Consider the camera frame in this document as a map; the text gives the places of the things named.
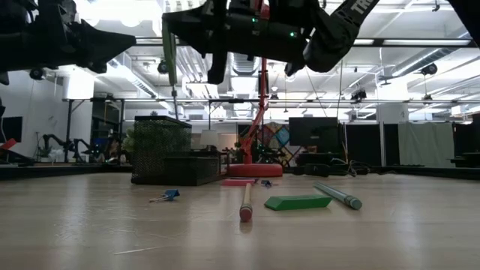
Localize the black background desk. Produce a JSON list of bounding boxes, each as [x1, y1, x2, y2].
[[449, 112, 480, 168]]

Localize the grey green marker pen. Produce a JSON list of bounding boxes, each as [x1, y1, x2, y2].
[[313, 181, 364, 211]]

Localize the background black metal frame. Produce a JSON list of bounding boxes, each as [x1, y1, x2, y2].
[[61, 97, 127, 164]]

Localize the black mesh desk organizer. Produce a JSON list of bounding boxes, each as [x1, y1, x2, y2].
[[130, 115, 221, 187]]

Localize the yellow pencil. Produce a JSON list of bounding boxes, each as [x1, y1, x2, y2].
[[238, 182, 254, 224]]

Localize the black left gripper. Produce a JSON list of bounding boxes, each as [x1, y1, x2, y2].
[[28, 0, 137, 74]]

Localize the black computer monitor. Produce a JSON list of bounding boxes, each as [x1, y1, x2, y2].
[[288, 116, 339, 148]]

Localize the red background object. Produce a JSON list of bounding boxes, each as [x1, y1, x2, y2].
[[0, 137, 18, 152]]

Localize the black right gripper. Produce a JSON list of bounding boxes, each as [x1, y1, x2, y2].
[[161, 0, 310, 86]]

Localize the grey curtain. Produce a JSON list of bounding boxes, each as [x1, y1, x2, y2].
[[397, 121, 455, 168]]

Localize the green eraser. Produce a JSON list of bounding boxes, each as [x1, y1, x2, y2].
[[264, 193, 334, 212]]

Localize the dark wall monitor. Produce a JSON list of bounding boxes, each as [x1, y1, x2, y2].
[[0, 115, 23, 143]]

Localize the green artificial succulent plant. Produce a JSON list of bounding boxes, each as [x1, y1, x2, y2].
[[121, 129, 136, 164]]

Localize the black power adapter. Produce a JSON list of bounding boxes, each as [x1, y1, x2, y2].
[[304, 163, 332, 178]]

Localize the green handled scissors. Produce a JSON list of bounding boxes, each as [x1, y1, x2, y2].
[[160, 20, 180, 120]]

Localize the black partition panel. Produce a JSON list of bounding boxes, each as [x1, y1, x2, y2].
[[344, 123, 382, 167]]

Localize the colourful patterned panel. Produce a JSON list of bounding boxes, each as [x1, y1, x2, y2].
[[262, 123, 290, 162]]

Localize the red desk lamp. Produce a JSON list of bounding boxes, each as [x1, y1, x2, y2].
[[226, 0, 284, 179]]

